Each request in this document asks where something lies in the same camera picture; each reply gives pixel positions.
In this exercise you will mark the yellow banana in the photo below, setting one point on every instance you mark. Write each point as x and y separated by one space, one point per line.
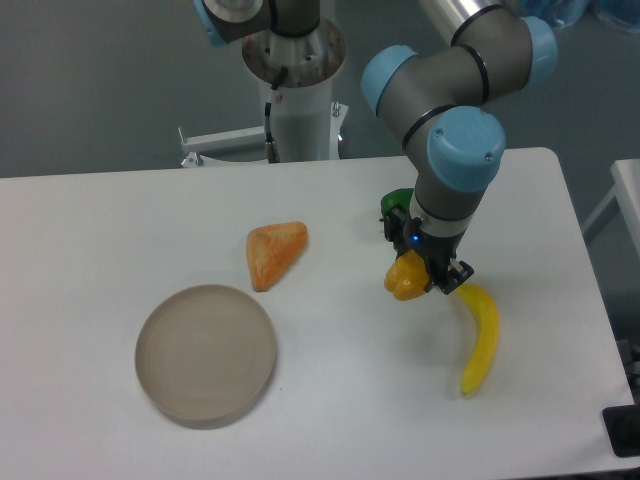
486 314

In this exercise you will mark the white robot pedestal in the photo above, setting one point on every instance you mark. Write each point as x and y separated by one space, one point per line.
301 120

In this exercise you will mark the orange triangular bread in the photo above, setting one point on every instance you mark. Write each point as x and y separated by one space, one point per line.
272 249

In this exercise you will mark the black device at edge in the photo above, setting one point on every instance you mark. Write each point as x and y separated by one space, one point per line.
622 426

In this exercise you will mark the green bell pepper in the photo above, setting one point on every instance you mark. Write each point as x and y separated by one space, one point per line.
399 198

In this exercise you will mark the beige round plate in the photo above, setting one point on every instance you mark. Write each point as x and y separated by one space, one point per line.
204 355

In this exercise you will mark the yellow bell pepper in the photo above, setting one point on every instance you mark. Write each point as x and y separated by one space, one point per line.
407 278

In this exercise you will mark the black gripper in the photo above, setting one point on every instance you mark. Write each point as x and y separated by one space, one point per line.
438 252

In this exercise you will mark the white side table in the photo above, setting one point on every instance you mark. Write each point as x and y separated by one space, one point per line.
622 197

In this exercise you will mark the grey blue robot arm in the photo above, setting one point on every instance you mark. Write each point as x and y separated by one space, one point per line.
433 106

